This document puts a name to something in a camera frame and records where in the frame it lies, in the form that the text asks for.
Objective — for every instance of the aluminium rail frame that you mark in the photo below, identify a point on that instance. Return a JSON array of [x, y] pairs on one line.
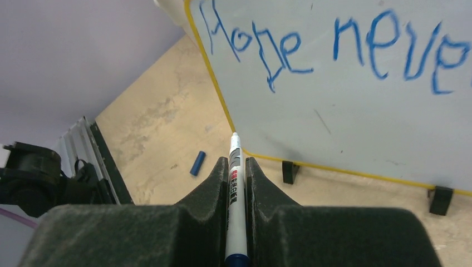
[[84, 154]]

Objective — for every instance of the yellow framed whiteboard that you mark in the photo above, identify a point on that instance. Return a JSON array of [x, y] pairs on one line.
[[372, 88]]

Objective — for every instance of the blue marker cap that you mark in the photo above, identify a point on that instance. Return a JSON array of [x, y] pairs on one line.
[[198, 163]]

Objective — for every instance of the blue white marker pen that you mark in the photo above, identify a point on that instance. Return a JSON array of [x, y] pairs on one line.
[[236, 252]]

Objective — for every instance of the white PVC pipe frame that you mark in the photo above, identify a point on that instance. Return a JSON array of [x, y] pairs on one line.
[[175, 9]]

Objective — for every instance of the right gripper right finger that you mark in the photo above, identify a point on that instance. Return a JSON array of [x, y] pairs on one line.
[[263, 198]]

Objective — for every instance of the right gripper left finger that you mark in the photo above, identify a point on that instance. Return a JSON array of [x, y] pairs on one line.
[[200, 240]]

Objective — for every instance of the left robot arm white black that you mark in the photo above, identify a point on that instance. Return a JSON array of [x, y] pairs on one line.
[[32, 179]]

